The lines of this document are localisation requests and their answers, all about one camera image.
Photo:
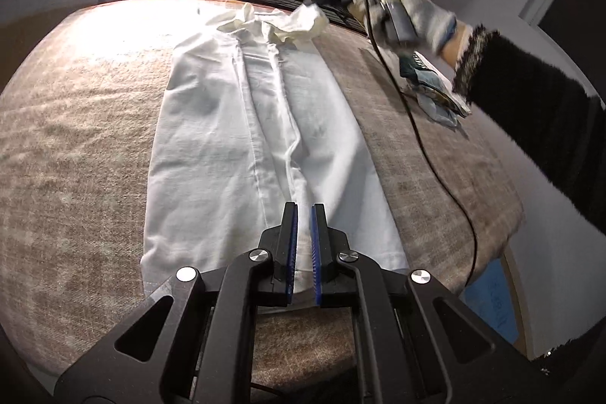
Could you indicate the person's right hand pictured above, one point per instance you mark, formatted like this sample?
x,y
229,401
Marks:
x,y
421,11

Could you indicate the pile of patterned clothes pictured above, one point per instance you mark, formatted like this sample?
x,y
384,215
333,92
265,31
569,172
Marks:
x,y
433,94

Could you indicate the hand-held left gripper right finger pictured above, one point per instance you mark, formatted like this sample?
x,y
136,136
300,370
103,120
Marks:
x,y
315,255

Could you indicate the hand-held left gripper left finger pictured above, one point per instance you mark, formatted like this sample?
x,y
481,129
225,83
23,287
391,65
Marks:
x,y
292,255

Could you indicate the beige woven blanket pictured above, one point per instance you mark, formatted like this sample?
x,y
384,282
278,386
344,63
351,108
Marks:
x,y
71,148

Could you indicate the blue board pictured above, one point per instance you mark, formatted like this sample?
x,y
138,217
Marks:
x,y
492,304

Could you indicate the white garment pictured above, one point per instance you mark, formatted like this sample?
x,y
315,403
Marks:
x,y
213,139

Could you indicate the person's right forearm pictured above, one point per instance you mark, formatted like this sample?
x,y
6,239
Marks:
x,y
530,101

